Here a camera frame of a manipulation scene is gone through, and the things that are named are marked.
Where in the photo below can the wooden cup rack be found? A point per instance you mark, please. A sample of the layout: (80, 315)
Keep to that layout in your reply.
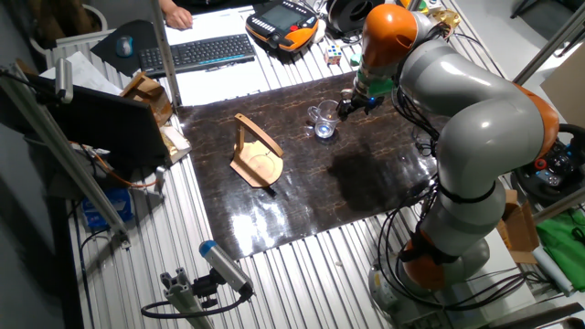
(256, 162)

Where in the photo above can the white egg-shaped object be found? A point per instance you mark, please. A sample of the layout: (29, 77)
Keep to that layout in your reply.
(320, 31)

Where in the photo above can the blue box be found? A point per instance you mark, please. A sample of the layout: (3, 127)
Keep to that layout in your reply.
(109, 208)

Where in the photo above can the black round spool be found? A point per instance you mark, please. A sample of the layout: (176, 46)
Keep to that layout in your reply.
(349, 14)

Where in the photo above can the white paper roll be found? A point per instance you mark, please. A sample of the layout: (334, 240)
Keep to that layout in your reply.
(553, 272)

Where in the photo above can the golden shiny object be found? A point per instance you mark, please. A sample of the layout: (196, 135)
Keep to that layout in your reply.
(445, 18)

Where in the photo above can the black flat monitor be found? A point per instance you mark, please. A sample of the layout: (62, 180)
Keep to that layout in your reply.
(105, 123)

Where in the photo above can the Rubik's cube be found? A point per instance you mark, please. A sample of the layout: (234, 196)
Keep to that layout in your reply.
(333, 55)

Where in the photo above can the black orange teach pendant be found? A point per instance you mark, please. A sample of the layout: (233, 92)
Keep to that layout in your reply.
(281, 20)

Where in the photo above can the white curved chair frame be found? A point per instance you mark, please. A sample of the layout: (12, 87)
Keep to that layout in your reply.
(101, 18)

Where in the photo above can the large white paper sheet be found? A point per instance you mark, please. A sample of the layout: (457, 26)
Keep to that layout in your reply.
(215, 89)

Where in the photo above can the person's bare forearm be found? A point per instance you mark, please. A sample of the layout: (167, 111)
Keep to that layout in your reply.
(167, 4)

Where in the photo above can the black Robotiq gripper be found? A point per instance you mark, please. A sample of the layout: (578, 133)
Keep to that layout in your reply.
(365, 101)

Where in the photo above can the short aluminium profile stand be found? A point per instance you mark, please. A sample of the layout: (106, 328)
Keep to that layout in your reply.
(183, 299)

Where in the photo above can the person's bare hand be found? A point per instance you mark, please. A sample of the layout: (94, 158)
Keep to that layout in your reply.
(179, 19)

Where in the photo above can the grey computer mouse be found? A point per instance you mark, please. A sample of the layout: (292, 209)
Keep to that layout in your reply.
(124, 46)

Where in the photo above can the silver camera with blue end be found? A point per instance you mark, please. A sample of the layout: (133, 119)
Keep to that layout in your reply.
(224, 265)

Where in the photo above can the dark marble pattern mat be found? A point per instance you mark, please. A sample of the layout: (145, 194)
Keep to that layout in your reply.
(292, 192)

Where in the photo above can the black computer keyboard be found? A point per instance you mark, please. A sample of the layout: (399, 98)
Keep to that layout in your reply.
(196, 54)

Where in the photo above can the black mouse pad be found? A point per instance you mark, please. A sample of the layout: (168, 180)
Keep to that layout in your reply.
(137, 34)

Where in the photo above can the aluminium frame bar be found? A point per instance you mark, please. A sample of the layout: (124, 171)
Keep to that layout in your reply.
(165, 50)
(550, 43)
(562, 204)
(59, 146)

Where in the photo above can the white cardboard packet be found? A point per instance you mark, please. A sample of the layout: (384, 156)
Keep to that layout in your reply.
(176, 144)

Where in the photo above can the loose white paper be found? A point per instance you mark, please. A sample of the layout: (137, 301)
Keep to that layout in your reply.
(82, 73)

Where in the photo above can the green cloth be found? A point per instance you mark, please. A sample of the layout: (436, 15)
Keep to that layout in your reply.
(564, 247)

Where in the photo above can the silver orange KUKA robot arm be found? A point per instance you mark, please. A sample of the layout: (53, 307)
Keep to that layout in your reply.
(480, 114)

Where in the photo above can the brown cardboard board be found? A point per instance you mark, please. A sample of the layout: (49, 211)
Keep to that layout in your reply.
(566, 91)

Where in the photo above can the black steering wheel controller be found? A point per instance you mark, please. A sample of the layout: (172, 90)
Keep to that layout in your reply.
(555, 169)

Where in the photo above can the open brown cardboard box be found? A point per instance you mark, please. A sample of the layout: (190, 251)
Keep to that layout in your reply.
(518, 228)

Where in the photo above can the silver depth camera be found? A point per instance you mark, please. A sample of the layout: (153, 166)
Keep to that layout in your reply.
(64, 80)

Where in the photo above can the small wooden box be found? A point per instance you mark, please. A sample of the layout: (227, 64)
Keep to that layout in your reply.
(148, 93)

